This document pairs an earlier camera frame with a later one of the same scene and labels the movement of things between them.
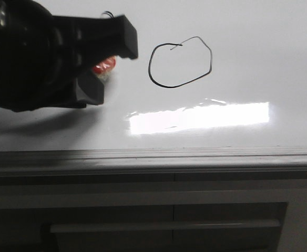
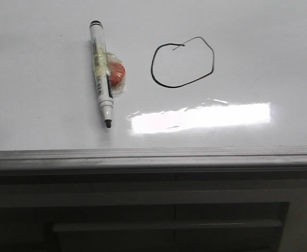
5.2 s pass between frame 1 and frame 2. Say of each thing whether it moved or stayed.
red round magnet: moved
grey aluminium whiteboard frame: stayed
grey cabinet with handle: stayed
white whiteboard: stayed
